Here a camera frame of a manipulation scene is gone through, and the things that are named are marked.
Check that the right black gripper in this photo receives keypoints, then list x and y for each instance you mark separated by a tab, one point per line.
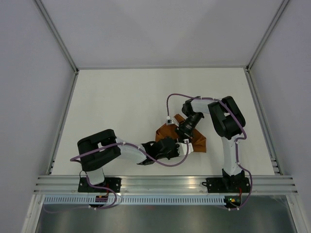
181	132

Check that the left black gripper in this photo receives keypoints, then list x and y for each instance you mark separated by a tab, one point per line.
176	153

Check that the orange-brown cloth napkin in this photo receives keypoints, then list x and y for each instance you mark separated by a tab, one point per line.
198	141

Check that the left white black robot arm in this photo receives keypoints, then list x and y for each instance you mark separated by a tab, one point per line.
99	149

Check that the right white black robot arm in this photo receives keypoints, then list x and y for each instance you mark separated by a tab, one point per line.
228	123

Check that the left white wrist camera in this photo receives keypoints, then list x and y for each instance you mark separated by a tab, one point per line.
185	147

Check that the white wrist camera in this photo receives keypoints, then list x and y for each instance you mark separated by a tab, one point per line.
171	121
185	147

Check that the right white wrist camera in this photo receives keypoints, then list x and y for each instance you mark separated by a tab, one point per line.
171	121

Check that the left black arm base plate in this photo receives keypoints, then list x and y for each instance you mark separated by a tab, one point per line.
111	183

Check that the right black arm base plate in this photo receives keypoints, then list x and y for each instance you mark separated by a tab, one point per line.
224	185

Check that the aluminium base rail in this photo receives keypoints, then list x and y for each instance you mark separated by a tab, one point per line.
171	185

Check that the white slotted cable duct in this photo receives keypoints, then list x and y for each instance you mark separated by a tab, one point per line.
136	200

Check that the right aluminium frame post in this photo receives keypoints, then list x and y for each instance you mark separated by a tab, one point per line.
272	25

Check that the aluminium frame post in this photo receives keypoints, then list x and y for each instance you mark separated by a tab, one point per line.
49	22
272	25

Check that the left aluminium frame post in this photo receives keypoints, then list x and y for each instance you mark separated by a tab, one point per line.
49	22

